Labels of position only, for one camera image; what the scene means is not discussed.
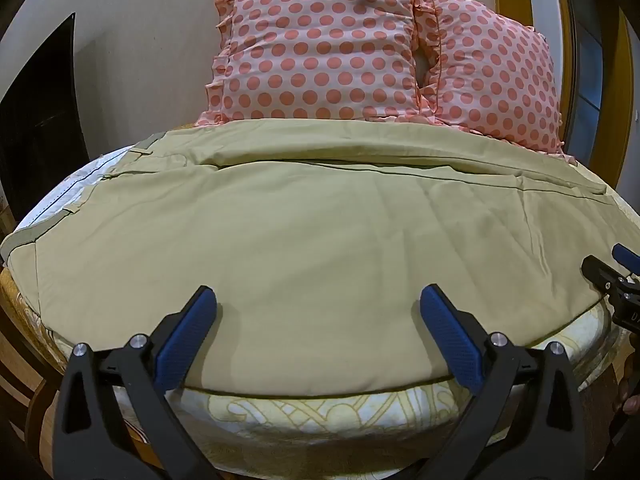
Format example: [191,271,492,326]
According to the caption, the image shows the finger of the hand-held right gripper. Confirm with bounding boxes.
[581,256,635,297]
[613,243,640,276]

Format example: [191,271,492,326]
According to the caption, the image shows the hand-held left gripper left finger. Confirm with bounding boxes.
[52,285,219,480]

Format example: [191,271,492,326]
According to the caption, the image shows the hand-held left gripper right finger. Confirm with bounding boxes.
[419,284,587,480]

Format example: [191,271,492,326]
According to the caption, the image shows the olive green bed sheet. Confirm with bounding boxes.
[0,119,626,401]

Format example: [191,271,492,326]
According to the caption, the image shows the person's right hand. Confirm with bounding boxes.
[615,348,640,417]

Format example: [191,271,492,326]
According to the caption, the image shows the patterned yellow bed sheet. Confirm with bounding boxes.
[0,150,640,461]

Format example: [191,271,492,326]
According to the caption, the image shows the wooden framed window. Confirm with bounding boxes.
[489,0,640,196]

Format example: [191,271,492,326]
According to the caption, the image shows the polka dot pillow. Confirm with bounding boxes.
[195,0,442,128]
[415,0,576,163]

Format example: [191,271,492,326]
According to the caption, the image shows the dark doorway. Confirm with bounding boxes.
[0,12,91,206]

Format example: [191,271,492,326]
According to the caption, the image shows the wooden bed frame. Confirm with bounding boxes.
[0,270,166,480]

